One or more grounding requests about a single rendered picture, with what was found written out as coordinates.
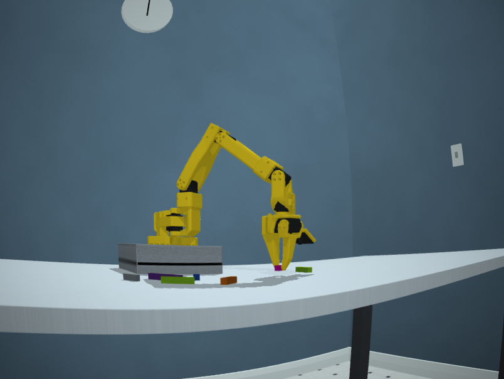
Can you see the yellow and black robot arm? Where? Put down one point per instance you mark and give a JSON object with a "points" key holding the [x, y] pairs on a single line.
{"points": [[189, 202]]}

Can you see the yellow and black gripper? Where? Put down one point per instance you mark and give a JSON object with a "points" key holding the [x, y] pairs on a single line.
{"points": [[290, 229]]}

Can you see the dark purple rod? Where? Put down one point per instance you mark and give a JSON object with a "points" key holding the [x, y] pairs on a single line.
{"points": [[155, 276]]}

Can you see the dark grey rod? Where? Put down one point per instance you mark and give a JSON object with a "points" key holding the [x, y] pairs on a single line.
{"points": [[132, 277]]}

